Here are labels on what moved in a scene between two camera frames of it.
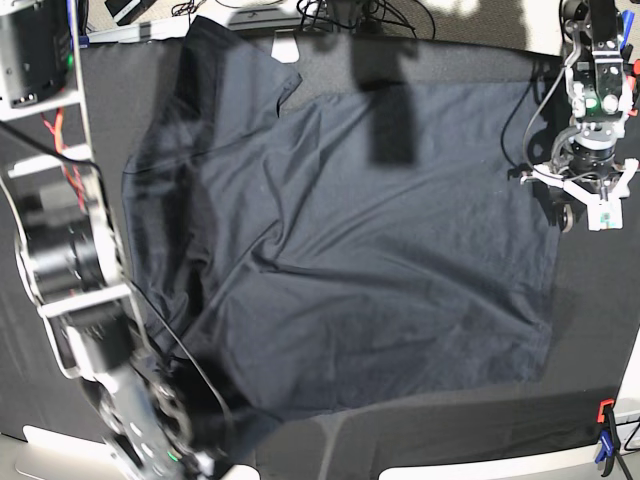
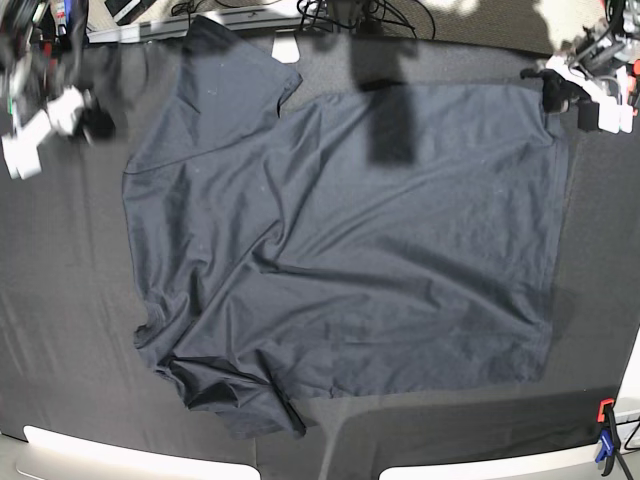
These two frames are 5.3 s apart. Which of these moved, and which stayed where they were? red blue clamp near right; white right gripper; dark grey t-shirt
Moved: white right gripper
Stayed: dark grey t-shirt; red blue clamp near right
